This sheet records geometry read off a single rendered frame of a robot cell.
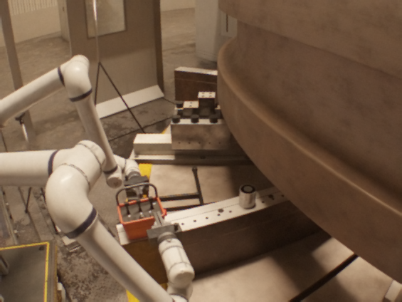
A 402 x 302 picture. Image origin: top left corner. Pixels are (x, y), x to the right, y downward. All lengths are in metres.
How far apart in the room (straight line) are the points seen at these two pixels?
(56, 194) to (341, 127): 0.99
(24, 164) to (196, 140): 1.64
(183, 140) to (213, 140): 0.23
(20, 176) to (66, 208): 0.29
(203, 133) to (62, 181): 1.69
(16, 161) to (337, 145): 1.13
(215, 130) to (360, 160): 1.44
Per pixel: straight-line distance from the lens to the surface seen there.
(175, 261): 1.09
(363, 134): 1.18
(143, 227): 1.41
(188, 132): 2.40
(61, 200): 0.83
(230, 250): 1.72
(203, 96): 2.42
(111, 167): 1.62
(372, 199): 1.08
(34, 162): 1.01
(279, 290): 1.74
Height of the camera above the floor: 1.74
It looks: 31 degrees down
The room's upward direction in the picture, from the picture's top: 1 degrees counter-clockwise
